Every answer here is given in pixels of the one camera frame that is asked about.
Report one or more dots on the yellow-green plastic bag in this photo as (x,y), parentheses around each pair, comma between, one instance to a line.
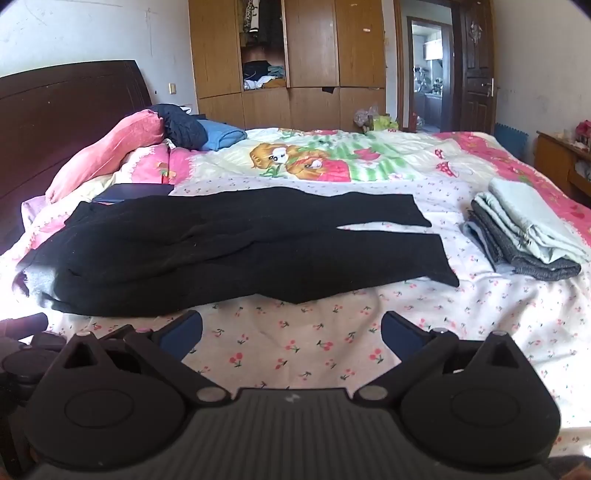
(385,122)

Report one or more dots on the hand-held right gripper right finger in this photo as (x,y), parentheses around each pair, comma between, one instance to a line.
(402,333)

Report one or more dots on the pink floral quilt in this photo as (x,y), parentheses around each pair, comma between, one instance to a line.
(152,166)

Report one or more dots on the dark wooden headboard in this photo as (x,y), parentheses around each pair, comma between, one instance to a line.
(60,124)

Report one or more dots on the pile of folded clothes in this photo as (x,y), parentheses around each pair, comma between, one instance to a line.
(263,74)

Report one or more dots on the wooden bedside desk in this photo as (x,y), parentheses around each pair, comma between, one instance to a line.
(554,157)

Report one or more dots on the pink pillow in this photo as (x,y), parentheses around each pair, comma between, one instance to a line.
(115,143)

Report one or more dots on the clear plastic bag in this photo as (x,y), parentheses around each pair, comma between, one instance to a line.
(364,115)

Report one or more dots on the navy knitted garment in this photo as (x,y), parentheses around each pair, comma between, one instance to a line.
(182,127)

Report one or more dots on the blue foam mat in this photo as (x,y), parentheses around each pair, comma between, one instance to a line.
(512,138)

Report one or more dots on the cartoon printed bedsheet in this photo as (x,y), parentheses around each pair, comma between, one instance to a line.
(323,332)

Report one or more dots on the black pants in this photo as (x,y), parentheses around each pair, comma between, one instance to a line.
(207,249)

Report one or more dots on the grey folded cloth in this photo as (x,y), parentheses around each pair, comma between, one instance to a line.
(508,254)

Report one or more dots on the wooden wardrobe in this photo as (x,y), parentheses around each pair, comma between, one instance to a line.
(314,46)

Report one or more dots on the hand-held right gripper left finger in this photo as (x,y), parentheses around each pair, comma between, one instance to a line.
(182,333)

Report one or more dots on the pale lilac pillow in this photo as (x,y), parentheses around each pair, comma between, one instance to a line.
(33,205)

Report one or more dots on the dark blue flat book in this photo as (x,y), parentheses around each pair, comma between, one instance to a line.
(134,192)

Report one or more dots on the light blue folded cloth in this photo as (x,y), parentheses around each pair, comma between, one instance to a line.
(478,235)

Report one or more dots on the hanging clothes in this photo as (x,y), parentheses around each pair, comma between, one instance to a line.
(261,16)

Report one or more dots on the dark wooden door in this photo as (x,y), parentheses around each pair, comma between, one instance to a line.
(478,55)

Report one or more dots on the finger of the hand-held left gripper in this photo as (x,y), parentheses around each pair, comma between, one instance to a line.
(23,323)

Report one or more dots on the stack of folded clothes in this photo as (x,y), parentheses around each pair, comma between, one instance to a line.
(526,217)

